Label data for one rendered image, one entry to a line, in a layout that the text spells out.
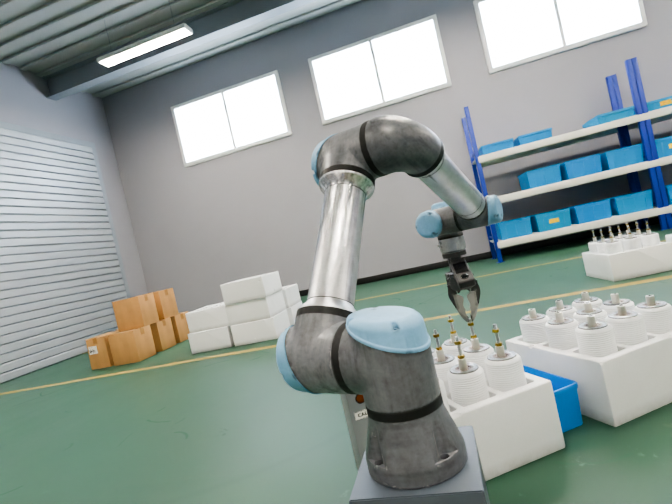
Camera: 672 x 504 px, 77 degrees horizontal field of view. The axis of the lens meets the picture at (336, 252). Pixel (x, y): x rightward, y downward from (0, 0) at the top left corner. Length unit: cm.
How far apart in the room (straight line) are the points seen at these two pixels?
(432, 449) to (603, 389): 82
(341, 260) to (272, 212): 594
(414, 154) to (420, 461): 53
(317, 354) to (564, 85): 617
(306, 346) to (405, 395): 18
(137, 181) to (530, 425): 735
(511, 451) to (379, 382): 67
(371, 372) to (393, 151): 42
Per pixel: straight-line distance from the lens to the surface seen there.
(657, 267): 345
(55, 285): 655
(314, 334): 69
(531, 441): 127
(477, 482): 65
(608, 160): 583
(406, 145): 83
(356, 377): 64
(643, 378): 148
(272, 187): 669
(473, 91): 645
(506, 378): 123
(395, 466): 65
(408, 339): 60
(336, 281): 73
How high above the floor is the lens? 64
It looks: 1 degrees down
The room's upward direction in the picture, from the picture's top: 13 degrees counter-clockwise
